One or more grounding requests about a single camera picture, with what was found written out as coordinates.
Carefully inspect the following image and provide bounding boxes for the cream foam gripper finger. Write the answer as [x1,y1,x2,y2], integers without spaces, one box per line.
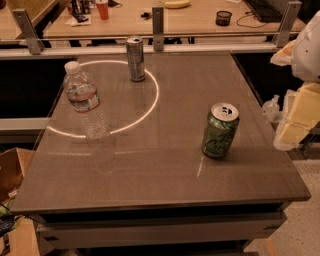
[270,40,295,66]
[273,82,320,151]

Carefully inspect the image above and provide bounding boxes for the silver redbull can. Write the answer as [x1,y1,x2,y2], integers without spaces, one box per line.
[125,35,145,82]

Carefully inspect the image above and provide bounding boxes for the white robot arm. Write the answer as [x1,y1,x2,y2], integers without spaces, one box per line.
[270,11,320,151]

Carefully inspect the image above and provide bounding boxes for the small clear sanitizer bottle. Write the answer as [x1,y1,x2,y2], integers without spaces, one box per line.
[262,95,280,122]

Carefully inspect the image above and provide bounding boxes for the green soda can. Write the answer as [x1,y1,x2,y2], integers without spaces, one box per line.
[201,102,240,158]

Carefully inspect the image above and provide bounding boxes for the clear plastic water bottle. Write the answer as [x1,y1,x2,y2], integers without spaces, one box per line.
[63,61,110,143]

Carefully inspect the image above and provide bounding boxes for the black keyboard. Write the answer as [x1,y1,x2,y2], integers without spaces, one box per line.
[244,0,282,23]

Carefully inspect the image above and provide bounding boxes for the black mesh cup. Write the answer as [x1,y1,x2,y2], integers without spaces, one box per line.
[215,11,232,26]

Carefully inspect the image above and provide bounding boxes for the yellow banana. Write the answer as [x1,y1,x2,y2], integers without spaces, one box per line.
[162,0,191,9]

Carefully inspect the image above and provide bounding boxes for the grey table drawer front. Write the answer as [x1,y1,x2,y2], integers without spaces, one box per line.
[37,212,286,249]

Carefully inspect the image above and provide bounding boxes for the red plastic cup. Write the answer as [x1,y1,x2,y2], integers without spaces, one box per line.
[95,0,109,20]

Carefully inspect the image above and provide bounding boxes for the brown cardboard box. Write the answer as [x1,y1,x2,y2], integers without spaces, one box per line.
[0,148,35,203]

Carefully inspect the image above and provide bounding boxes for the right metal rail bracket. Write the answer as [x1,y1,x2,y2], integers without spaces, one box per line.
[272,0,302,48]

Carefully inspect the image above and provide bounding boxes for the metal rail bracket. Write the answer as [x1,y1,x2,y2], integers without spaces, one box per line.
[152,6,164,51]
[272,0,302,48]
[12,8,44,55]

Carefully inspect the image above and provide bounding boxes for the middle metal rail bracket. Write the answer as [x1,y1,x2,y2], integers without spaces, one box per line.
[152,6,164,51]

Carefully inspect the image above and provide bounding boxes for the left metal rail bracket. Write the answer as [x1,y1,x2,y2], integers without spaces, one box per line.
[12,8,44,55]

